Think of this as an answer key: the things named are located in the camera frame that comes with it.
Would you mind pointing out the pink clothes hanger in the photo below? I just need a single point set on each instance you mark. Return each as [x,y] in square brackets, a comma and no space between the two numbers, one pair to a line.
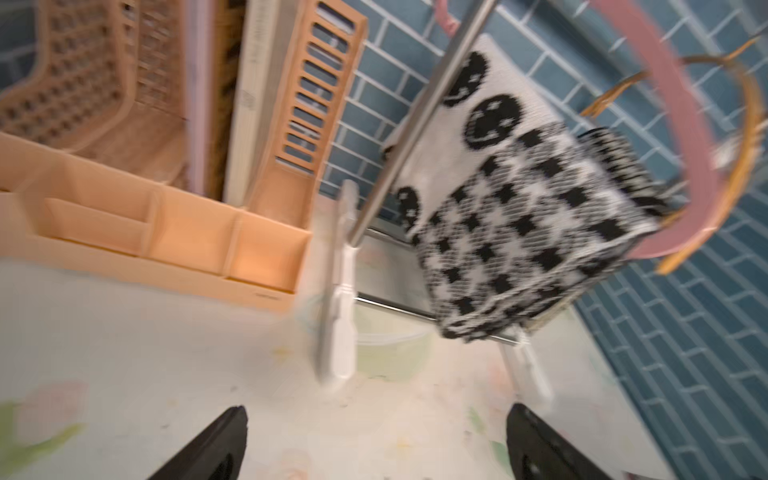
[613,53]

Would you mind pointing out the white steel clothes rack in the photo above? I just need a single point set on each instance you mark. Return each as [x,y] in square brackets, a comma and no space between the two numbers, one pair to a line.
[336,361]

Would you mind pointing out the orange plastic file organizer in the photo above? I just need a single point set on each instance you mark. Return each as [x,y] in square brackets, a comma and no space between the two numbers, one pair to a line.
[93,146]

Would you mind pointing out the beige folder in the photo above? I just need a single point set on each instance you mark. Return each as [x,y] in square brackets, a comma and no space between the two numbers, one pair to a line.
[267,31]

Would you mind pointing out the orange clothes hanger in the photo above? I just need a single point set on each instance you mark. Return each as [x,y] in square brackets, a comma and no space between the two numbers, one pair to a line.
[737,154]

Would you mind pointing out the purple folder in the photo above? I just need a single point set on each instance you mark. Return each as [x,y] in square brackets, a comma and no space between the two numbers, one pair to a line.
[199,32]

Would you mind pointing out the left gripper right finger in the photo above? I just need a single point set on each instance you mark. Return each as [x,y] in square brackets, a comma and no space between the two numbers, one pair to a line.
[537,451]

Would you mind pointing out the smiley face grey scarf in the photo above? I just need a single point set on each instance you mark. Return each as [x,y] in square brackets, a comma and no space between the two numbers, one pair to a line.
[508,212]

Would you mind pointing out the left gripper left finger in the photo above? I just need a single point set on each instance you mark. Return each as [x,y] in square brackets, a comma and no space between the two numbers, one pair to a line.
[215,453]

